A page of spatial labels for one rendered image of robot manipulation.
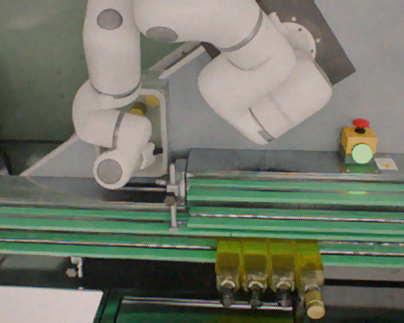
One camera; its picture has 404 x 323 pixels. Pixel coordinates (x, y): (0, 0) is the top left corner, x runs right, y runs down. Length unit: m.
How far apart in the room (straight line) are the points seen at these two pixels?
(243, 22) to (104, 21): 0.20
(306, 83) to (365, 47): 0.41
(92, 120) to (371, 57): 0.65
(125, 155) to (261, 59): 0.35
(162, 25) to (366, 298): 0.92
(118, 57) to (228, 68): 0.16
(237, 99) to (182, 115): 0.49
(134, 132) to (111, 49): 0.25
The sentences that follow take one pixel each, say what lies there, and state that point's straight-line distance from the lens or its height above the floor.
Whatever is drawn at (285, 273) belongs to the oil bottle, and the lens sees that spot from 1.08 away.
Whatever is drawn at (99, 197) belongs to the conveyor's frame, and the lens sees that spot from 1.28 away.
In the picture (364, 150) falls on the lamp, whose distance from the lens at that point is 1.21.
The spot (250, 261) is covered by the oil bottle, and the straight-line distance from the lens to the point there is 1.10.
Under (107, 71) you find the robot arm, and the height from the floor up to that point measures 1.19.
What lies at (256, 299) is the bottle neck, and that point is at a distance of 1.07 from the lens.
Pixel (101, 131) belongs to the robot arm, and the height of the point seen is 1.06.
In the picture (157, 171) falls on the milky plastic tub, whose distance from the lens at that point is 1.24.
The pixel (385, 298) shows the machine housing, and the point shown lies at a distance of 1.36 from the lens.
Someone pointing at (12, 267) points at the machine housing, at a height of 0.88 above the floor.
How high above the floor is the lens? 1.91
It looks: 63 degrees down
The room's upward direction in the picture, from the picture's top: 171 degrees counter-clockwise
